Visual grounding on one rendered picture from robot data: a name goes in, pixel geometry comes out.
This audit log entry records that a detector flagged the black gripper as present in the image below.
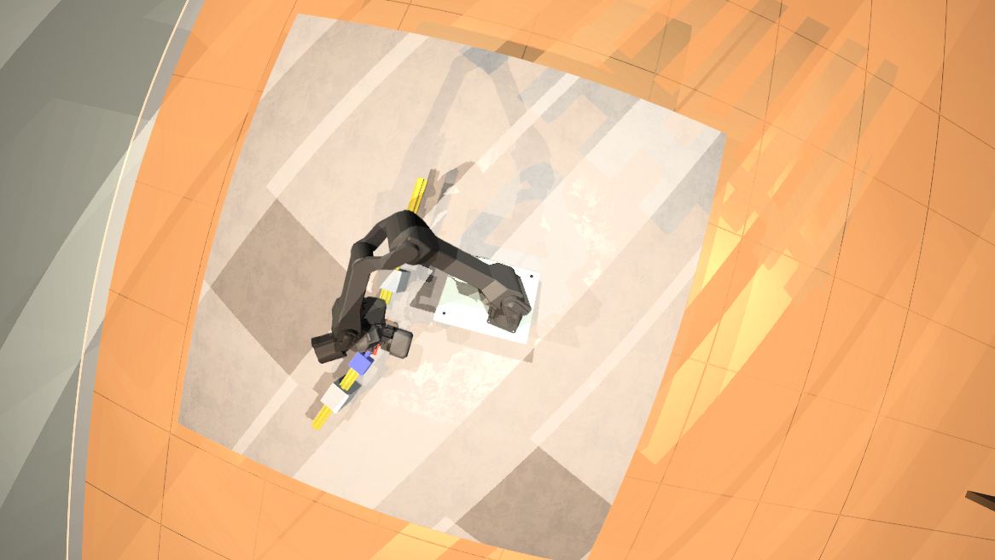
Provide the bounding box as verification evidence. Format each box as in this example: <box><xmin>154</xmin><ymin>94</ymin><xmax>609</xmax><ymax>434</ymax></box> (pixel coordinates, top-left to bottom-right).
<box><xmin>366</xmin><ymin>324</ymin><xmax>413</xmax><ymax>359</ymax></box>

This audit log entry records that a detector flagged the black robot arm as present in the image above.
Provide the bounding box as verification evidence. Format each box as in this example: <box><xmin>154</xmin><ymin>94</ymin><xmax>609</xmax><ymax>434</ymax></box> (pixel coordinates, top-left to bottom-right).
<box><xmin>311</xmin><ymin>209</ymin><xmax>532</xmax><ymax>364</ymax></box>

